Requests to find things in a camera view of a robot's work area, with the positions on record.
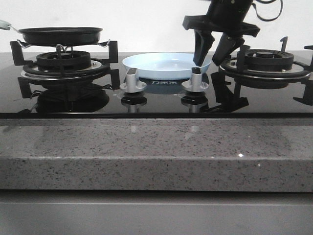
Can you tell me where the black glass gas cooktop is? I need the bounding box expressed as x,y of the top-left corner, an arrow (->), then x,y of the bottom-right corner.
0,53 -> 313,120

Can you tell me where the small wire pan support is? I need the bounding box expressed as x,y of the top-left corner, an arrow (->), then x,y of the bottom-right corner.
17,39 -> 112,52

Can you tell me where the grey cabinet front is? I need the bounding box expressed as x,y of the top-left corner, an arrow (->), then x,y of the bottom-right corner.
0,190 -> 313,235

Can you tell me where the right silver stove knob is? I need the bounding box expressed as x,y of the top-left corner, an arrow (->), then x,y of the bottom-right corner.
181,67 -> 209,93

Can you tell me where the left silver stove knob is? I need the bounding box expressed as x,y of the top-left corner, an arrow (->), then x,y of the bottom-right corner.
120,68 -> 147,93

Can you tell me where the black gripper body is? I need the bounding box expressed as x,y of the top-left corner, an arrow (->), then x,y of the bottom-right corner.
182,0 -> 260,37

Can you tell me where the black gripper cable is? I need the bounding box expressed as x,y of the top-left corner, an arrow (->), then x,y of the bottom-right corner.
251,0 -> 284,22

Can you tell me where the light blue plate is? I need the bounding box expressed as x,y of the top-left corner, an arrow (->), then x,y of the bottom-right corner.
122,52 -> 197,81

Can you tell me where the silver stove knob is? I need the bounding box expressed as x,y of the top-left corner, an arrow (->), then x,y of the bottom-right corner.
120,68 -> 147,93
181,67 -> 209,93

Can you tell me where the right black burner head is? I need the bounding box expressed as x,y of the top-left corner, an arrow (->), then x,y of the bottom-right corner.
245,49 -> 294,70

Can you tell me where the black pan support grate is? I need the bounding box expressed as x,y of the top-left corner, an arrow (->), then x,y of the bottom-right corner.
219,36 -> 313,106
10,41 -> 120,98

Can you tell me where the black frying pan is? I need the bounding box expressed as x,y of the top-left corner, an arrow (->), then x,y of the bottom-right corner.
0,20 -> 104,47

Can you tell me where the black burner head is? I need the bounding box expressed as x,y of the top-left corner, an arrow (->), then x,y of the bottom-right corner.
245,49 -> 294,70
36,50 -> 91,71

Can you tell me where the left black pan support grate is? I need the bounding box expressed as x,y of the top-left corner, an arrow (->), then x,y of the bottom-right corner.
10,41 -> 120,98

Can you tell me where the right black pan support grate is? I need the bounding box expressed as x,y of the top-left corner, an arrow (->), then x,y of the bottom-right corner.
219,36 -> 313,106

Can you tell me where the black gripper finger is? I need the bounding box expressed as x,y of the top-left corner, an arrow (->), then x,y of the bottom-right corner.
212,33 -> 245,66
193,29 -> 215,67

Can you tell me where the left black burner head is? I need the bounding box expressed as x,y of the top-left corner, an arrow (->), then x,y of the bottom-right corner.
36,50 -> 91,71

